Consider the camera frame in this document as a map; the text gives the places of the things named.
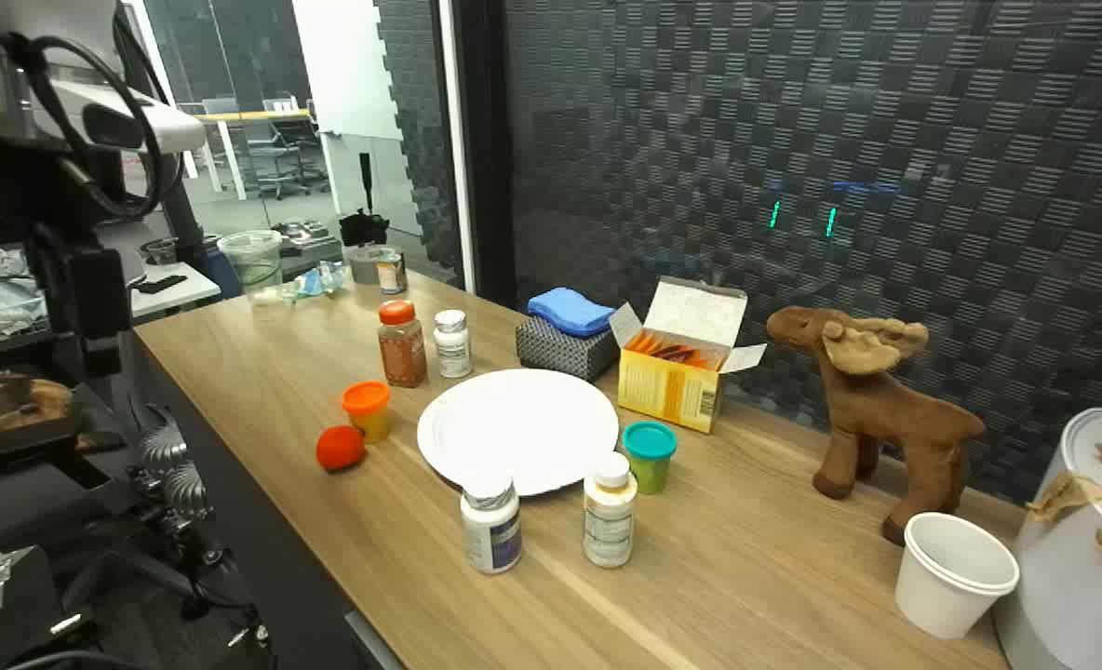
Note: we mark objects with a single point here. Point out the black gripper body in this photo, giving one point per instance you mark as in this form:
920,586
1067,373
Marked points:
80,299

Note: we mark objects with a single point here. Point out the yellow putty tub orange lid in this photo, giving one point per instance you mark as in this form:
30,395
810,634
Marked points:
367,408

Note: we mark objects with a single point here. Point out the brown spice bottle orange lid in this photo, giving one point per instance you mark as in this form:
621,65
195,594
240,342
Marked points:
404,354

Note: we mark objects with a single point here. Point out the white bottle black print label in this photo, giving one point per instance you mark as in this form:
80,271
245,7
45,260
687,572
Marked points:
452,352

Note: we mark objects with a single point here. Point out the stained white bottle green label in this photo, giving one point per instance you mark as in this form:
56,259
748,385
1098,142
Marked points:
609,515

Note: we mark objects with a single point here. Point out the clear plastic container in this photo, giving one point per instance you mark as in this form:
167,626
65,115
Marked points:
256,259

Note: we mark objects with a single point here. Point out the black desk stand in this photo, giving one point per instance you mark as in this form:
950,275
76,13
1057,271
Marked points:
363,228

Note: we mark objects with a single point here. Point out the orange ball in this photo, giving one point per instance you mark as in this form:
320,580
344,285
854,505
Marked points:
341,448

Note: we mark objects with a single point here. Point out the white paper plate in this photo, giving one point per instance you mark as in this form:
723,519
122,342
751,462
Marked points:
514,429

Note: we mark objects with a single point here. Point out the white bottle blue label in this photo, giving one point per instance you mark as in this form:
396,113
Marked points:
491,527

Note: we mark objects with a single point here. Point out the yellow cardboard box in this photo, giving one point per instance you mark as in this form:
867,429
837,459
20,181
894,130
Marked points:
667,385

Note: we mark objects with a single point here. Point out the white paper cup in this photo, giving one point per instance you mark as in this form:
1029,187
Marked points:
949,578

